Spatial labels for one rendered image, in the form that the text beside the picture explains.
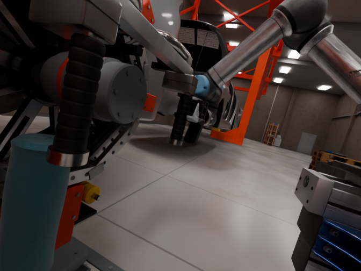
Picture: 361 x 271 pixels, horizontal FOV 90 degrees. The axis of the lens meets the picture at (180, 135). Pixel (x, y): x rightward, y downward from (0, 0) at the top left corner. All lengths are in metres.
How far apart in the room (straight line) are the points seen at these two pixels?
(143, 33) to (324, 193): 0.53
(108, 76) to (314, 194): 0.54
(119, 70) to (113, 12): 0.14
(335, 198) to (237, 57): 0.47
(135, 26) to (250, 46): 0.42
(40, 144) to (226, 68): 0.55
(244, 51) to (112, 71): 0.44
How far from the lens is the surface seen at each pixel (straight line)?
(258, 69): 4.08
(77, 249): 0.94
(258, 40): 0.68
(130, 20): 0.34
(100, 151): 0.68
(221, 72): 0.67
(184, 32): 3.87
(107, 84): 0.37
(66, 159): 0.24
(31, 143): 0.36
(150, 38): 0.38
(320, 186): 0.57
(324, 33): 0.82
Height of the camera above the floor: 0.84
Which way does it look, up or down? 7 degrees down
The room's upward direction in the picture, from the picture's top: 14 degrees clockwise
